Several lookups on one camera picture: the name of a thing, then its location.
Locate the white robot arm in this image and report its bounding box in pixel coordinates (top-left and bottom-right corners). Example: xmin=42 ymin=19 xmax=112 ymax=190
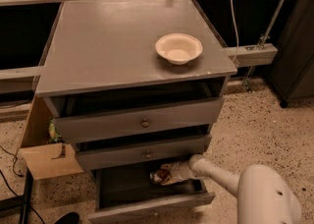
xmin=154 ymin=154 xmax=302 ymax=224

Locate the dark cabinet at right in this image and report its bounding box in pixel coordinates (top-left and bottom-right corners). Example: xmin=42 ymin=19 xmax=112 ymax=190
xmin=267 ymin=0 xmax=314 ymax=108

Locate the grey drawer cabinet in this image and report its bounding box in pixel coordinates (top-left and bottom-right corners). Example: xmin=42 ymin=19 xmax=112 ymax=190
xmin=34 ymin=0 xmax=237 ymax=173

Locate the white paper bowl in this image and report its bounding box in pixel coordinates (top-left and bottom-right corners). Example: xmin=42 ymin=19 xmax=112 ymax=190
xmin=155 ymin=33 xmax=203 ymax=65

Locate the green snack bag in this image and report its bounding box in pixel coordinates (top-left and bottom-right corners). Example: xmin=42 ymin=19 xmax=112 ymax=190
xmin=48 ymin=119 xmax=63 ymax=143

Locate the grey drawer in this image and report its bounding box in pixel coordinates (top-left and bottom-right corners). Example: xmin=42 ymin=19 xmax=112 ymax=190
xmin=76 ymin=134 xmax=211 ymax=171
xmin=44 ymin=97 xmax=224 ymax=144
xmin=88 ymin=155 xmax=215 ymax=224

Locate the grey middle drawer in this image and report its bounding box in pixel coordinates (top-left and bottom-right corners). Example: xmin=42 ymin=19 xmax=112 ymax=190
xmin=76 ymin=134 xmax=211 ymax=171

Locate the wooden side board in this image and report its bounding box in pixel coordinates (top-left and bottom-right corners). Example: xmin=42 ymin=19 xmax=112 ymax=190
xmin=20 ymin=97 xmax=82 ymax=180

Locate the black shoe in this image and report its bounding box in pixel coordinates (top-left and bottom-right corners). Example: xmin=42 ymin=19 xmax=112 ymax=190
xmin=54 ymin=212 xmax=79 ymax=224

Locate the grey top drawer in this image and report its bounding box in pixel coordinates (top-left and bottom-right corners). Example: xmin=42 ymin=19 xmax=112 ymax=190
xmin=44 ymin=97 xmax=224 ymax=144

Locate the black stand leg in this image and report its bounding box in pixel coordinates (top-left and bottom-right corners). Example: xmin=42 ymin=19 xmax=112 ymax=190
xmin=19 ymin=170 xmax=33 ymax=224

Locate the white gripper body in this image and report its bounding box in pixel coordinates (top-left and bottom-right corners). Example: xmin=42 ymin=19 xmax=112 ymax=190
xmin=170 ymin=161 xmax=196 ymax=183

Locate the grey hanging cable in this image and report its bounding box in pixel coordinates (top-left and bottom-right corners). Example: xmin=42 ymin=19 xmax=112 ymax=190
xmin=213 ymin=0 xmax=240 ymax=64

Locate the crushed red coke can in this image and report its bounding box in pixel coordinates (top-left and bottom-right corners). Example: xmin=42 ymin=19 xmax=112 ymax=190
xmin=149 ymin=169 xmax=169 ymax=184

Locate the black floor cable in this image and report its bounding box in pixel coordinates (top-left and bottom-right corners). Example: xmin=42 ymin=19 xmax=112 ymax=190
xmin=0 ymin=144 xmax=46 ymax=224

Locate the grey bottom drawer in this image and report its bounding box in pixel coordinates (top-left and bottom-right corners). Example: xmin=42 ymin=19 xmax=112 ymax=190
xmin=88 ymin=155 xmax=215 ymax=224

